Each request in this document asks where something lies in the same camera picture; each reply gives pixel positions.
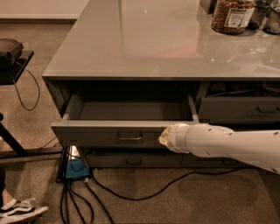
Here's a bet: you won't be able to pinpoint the black side table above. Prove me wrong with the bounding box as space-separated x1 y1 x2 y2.
0 52 62 157

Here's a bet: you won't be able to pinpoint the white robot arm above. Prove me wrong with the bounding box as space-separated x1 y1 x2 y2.
159 123 280 174

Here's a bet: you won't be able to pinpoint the black device on table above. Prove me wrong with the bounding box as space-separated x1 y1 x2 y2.
0 38 24 70

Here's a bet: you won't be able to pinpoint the black floor cables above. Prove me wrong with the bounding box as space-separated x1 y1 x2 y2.
55 145 249 224

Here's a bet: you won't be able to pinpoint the lower left grey drawer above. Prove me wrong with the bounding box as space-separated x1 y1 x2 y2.
85 149 183 168

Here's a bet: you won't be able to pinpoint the grey cabinet counter unit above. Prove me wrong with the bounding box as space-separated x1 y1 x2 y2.
43 0 280 166

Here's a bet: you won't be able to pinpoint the dark glass container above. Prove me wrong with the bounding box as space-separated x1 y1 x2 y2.
248 0 270 30

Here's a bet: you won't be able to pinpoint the jar of nuts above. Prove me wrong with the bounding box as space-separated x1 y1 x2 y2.
212 0 256 35

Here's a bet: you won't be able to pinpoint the right bottom grey drawer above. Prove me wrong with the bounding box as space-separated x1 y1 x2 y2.
181 154 246 168

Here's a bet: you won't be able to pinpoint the blue box under cabinet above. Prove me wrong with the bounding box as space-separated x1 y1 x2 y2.
66 146 89 179

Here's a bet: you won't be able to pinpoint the black and white sneaker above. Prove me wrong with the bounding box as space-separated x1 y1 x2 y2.
0 198 48 224

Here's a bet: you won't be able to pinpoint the clear glass jar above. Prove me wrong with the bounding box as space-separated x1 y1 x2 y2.
263 0 280 35

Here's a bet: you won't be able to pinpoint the black cable left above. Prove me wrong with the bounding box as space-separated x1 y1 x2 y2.
11 60 41 112

